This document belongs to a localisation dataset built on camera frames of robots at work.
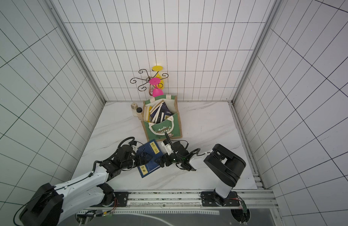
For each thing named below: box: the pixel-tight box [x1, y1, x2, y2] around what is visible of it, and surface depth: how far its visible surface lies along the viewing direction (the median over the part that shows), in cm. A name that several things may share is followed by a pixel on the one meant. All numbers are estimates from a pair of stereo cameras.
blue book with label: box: [136, 138, 164, 160], surface depth 92 cm
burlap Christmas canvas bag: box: [141, 95, 183, 142], surface depth 89 cm
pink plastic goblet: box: [149, 77, 164, 98], surface depth 95 cm
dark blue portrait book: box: [149, 106, 160, 122], surface depth 90 cm
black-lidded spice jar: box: [136, 106, 143, 121], surface depth 105 cm
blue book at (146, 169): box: [137, 159, 161, 178], surface depth 83 cm
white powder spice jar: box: [130, 102, 139, 117], surface depth 106 cm
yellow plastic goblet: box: [151, 65, 165, 90], surface depth 99 cm
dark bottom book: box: [158, 101, 169, 120], surface depth 90 cm
